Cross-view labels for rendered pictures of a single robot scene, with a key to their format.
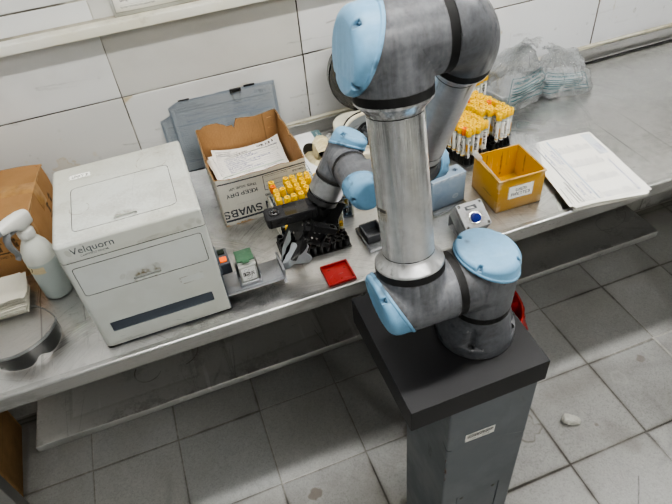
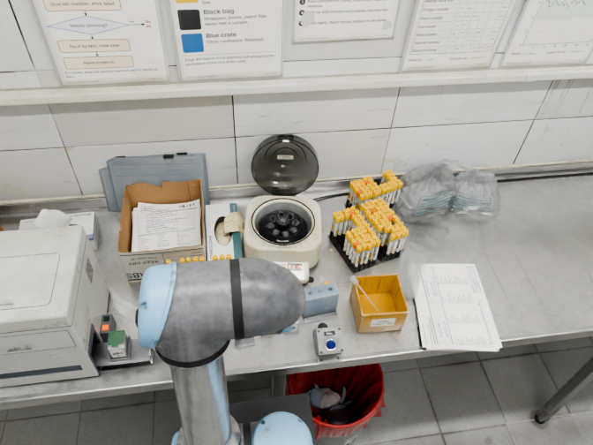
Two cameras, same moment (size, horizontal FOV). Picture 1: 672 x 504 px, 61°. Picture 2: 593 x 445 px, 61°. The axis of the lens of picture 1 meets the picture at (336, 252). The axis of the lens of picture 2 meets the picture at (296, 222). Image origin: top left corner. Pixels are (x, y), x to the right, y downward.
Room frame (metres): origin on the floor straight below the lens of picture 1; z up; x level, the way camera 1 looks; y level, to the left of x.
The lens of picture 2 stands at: (0.36, -0.28, 2.14)
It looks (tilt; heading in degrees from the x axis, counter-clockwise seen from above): 47 degrees down; 4
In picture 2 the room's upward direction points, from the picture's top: 4 degrees clockwise
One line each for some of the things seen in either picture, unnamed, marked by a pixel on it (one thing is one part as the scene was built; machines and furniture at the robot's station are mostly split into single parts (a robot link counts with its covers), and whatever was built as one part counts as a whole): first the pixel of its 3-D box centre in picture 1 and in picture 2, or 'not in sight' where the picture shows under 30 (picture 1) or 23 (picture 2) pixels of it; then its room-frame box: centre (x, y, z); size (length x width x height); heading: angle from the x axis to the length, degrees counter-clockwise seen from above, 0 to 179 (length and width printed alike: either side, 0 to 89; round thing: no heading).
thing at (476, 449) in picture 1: (458, 452); not in sight; (0.71, -0.25, 0.44); 0.20 x 0.20 x 0.87; 16
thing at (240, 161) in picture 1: (252, 165); (165, 229); (1.35, 0.21, 0.95); 0.29 x 0.25 x 0.15; 16
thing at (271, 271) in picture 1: (239, 278); (112, 351); (0.94, 0.23, 0.92); 0.21 x 0.07 x 0.05; 106
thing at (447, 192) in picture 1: (444, 189); (319, 301); (1.18, -0.30, 0.92); 0.10 x 0.07 x 0.10; 112
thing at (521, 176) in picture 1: (507, 178); (377, 304); (1.19, -0.47, 0.93); 0.13 x 0.13 x 0.10; 13
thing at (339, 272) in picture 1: (338, 272); not in sight; (0.96, 0.00, 0.88); 0.07 x 0.07 x 0.01; 16
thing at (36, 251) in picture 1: (35, 257); not in sight; (1.01, 0.69, 1.00); 0.09 x 0.08 x 0.24; 16
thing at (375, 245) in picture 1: (372, 233); (243, 329); (1.07, -0.10, 0.89); 0.09 x 0.05 x 0.04; 18
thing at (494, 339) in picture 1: (476, 311); not in sight; (0.71, -0.25, 0.99); 0.15 x 0.15 x 0.10
